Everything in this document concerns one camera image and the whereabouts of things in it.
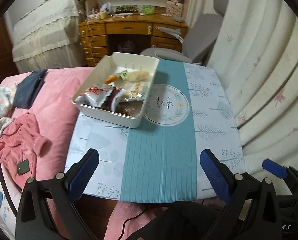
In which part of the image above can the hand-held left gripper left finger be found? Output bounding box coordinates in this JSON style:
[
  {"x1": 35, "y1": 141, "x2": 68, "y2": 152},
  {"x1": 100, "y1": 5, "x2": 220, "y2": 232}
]
[{"x1": 16, "y1": 148, "x2": 100, "y2": 240}]

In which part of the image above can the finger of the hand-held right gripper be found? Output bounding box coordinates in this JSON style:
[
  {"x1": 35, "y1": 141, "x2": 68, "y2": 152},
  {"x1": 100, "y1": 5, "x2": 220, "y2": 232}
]
[{"x1": 262, "y1": 158, "x2": 298, "y2": 195}]

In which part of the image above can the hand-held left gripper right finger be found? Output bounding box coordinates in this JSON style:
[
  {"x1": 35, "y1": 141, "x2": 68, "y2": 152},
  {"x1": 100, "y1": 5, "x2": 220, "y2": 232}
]
[{"x1": 200, "y1": 149, "x2": 282, "y2": 240}]

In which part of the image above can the white plastic storage bin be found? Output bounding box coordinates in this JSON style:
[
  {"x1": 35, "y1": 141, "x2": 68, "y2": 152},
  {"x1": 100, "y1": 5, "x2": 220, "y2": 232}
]
[{"x1": 72, "y1": 52, "x2": 160, "y2": 130}]

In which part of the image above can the red and white snack bag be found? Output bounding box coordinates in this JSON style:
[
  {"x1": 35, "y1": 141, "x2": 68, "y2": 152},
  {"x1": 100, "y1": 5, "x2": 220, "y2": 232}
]
[{"x1": 75, "y1": 86, "x2": 113, "y2": 109}]

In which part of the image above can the dark red snack packet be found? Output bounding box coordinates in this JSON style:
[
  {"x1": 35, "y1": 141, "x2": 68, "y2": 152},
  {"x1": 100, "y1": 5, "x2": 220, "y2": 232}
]
[{"x1": 106, "y1": 87, "x2": 125, "y2": 112}]

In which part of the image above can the orange and white snack packet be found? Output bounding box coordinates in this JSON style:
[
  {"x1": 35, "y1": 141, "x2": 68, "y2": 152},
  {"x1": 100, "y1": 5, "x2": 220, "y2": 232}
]
[{"x1": 104, "y1": 74, "x2": 119, "y2": 84}]

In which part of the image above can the beige cracker packet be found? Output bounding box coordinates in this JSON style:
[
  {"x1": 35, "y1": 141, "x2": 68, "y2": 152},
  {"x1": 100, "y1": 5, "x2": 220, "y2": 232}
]
[{"x1": 129, "y1": 80, "x2": 149, "y2": 95}]

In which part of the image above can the blue printed tablecloth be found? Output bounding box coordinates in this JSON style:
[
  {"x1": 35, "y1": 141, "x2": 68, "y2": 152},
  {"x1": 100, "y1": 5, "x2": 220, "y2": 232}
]
[{"x1": 64, "y1": 59, "x2": 246, "y2": 204}]

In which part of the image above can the dark cloth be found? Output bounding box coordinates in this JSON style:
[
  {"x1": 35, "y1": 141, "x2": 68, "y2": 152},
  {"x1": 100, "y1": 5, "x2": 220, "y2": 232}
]
[{"x1": 136, "y1": 201, "x2": 223, "y2": 240}]

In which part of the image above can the dark green phone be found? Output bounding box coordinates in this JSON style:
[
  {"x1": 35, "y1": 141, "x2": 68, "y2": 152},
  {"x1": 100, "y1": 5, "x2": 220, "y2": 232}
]
[{"x1": 17, "y1": 159, "x2": 30, "y2": 175}]

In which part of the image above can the pink fleece garment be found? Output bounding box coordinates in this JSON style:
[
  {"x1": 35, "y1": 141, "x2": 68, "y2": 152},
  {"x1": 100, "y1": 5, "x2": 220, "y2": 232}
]
[{"x1": 0, "y1": 113, "x2": 49, "y2": 188}]

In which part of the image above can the navy cloth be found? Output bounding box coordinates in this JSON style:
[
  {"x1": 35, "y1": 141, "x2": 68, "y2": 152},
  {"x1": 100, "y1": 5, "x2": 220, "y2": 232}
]
[{"x1": 13, "y1": 69, "x2": 48, "y2": 110}]

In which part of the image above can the white floral garment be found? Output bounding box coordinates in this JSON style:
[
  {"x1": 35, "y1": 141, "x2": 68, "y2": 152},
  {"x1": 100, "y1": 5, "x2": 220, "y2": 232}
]
[{"x1": 0, "y1": 85, "x2": 18, "y2": 150}]

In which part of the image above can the white floral curtain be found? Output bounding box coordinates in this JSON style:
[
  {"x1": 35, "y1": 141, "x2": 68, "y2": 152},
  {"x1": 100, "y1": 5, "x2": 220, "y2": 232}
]
[{"x1": 186, "y1": 0, "x2": 298, "y2": 175}]

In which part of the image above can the dark bag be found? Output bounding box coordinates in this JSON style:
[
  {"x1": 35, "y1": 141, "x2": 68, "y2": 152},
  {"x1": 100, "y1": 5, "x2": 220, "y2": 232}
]
[{"x1": 117, "y1": 41, "x2": 135, "y2": 53}]

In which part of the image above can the grey office chair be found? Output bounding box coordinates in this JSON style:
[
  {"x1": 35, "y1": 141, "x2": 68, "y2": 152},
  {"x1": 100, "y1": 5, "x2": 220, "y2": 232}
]
[{"x1": 139, "y1": 0, "x2": 229, "y2": 64}]

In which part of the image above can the lace cloth covered furniture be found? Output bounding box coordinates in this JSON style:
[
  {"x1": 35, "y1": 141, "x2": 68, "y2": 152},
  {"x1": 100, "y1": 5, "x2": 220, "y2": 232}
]
[{"x1": 12, "y1": 0, "x2": 87, "y2": 74}]

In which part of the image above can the wooden desk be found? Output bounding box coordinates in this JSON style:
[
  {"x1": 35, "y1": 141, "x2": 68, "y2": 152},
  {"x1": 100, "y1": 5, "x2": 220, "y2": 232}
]
[{"x1": 78, "y1": 12, "x2": 189, "y2": 67}]

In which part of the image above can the white plastic bag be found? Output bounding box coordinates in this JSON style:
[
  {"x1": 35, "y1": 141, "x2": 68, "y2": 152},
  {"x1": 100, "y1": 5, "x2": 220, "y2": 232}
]
[{"x1": 99, "y1": 2, "x2": 113, "y2": 13}]

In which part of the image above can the dark printed tray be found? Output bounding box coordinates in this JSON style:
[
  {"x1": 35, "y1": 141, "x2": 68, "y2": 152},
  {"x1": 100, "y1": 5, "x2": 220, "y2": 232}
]
[{"x1": 116, "y1": 5, "x2": 139, "y2": 14}]

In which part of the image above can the printed cardboard box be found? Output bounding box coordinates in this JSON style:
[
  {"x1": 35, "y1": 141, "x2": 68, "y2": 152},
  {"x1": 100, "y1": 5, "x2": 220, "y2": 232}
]
[{"x1": 166, "y1": 0, "x2": 183, "y2": 15}]

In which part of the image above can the thin black cable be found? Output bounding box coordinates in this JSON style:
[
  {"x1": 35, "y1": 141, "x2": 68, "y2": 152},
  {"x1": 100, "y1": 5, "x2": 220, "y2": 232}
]
[{"x1": 120, "y1": 209, "x2": 149, "y2": 240}]

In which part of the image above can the white charger cable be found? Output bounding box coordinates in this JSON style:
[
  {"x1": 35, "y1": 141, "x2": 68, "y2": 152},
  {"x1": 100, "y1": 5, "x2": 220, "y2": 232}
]
[{"x1": 85, "y1": 15, "x2": 97, "y2": 60}]

